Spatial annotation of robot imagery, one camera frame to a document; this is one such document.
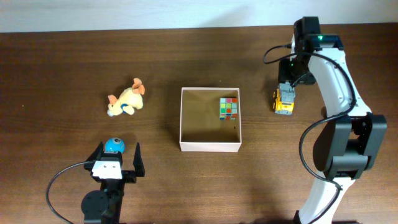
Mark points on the open cardboard box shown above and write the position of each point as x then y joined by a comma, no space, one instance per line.
201,130

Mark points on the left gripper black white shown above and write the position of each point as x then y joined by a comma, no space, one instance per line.
130,176

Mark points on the yellow grey toy truck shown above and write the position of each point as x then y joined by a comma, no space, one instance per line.
284,96

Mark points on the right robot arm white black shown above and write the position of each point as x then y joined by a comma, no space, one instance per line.
352,135

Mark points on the blue ball toy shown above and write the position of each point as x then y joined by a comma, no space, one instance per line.
114,145

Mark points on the yellow plush dog toy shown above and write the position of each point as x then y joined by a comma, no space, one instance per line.
128,101

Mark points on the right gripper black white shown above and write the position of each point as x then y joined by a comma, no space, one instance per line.
284,76

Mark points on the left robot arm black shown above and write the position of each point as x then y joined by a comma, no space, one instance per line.
104,205

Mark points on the multicolour puzzle cube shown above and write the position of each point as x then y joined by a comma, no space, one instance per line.
228,108

